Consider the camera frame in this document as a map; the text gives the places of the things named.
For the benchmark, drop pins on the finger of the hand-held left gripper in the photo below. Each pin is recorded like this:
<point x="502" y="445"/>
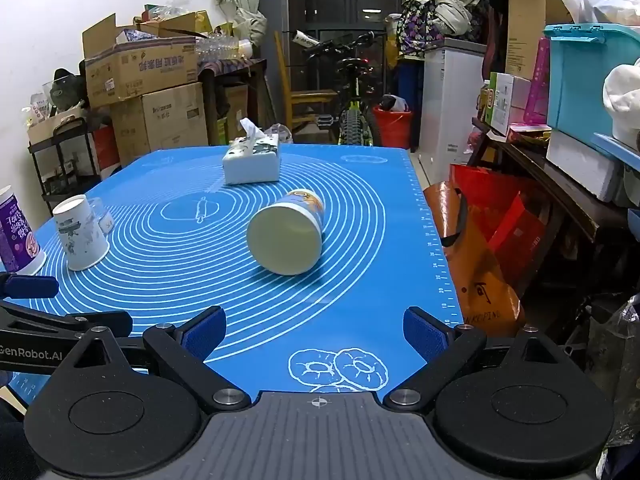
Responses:
<point x="30" y="286"/>
<point x="75" y="321"/>

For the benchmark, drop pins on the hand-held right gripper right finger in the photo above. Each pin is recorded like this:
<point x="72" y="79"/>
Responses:
<point x="425" y="334"/>

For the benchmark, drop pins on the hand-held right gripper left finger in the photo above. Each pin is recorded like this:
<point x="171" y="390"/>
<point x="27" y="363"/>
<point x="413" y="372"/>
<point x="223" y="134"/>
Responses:
<point x="202" y="334"/>

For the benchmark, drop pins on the yellow print paper cup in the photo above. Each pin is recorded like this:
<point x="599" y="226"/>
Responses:
<point x="285" y="240"/>

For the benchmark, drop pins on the purple paper cup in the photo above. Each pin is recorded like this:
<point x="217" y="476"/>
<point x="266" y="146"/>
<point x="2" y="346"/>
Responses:
<point x="15" y="235"/>

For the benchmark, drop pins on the white grey print paper cup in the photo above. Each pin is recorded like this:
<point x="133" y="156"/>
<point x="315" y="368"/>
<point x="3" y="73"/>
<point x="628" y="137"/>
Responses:
<point x="80" y="240"/>

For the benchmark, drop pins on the blue silicone baking mat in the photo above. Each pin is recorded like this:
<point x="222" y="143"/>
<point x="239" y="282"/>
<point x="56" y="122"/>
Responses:
<point x="200" y="265"/>

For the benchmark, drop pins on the orange shopping bag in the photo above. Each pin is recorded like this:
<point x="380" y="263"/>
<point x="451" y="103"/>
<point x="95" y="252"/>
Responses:
<point x="480" y="280"/>

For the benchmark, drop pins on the black metal cart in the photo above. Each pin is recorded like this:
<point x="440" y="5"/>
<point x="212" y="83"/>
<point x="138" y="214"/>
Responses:
<point x="65" y="160"/>

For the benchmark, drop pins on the red shopping bag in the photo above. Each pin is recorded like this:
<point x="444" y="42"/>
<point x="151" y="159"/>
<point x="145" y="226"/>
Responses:
<point x="515" y="225"/>

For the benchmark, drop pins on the white tissue pack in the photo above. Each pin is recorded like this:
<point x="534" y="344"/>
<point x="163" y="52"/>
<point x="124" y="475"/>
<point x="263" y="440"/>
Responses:
<point x="250" y="162"/>

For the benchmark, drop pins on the clear plastic bag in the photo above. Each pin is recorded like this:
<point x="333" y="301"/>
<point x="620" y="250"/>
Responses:
<point x="622" y="370"/>

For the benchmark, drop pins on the red bucket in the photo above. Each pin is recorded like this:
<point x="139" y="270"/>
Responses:
<point x="395" y="127"/>

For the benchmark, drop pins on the brown cardboard box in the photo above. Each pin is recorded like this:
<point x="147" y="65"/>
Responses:
<point x="165" y="120"/>

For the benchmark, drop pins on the black bicycle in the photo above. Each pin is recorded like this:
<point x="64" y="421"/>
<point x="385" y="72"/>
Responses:
<point x="355" y="120"/>

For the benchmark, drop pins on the white styrofoam box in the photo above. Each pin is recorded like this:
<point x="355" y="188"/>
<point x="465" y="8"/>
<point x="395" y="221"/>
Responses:
<point x="580" y="165"/>

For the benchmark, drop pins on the white chest freezer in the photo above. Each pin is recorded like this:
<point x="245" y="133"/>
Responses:
<point x="450" y="105"/>

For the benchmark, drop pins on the green white carton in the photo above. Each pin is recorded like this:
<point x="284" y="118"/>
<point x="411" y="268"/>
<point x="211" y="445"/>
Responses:
<point x="505" y="105"/>

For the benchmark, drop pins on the large open cardboard box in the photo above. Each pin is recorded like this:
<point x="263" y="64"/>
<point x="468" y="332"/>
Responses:
<point x="140" y="67"/>

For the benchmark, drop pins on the dark wooden side table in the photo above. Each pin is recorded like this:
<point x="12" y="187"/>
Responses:
<point x="235" y="85"/>

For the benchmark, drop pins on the wooden chair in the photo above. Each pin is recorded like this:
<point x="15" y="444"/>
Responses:
<point x="300" y="100"/>

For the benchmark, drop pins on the pink packet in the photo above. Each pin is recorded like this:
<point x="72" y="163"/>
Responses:
<point x="539" y="85"/>

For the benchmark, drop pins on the pile of clear plastic bottles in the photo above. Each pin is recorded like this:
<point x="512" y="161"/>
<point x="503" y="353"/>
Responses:
<point x="220" y="45"/>

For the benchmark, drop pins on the teal plastic storage bin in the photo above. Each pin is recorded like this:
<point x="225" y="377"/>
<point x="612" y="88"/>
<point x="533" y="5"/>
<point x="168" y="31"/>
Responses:
<point x="580" y="85"/>

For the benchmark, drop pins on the white cloth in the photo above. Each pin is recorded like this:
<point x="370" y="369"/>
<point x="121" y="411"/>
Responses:
<point x="622" y="100"/>

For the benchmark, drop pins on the floral cloth bag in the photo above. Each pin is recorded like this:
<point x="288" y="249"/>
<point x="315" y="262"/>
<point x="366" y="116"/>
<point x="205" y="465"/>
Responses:
<point x="417" y="27"/>

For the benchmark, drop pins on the grey bundled cloth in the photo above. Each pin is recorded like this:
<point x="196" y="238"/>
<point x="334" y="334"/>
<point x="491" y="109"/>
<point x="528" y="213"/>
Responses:
<point x="457" y="10"/>

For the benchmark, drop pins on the tall cardboard box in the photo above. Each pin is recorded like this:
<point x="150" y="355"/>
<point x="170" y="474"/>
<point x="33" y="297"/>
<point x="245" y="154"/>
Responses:
<point x="530" y="25"/>

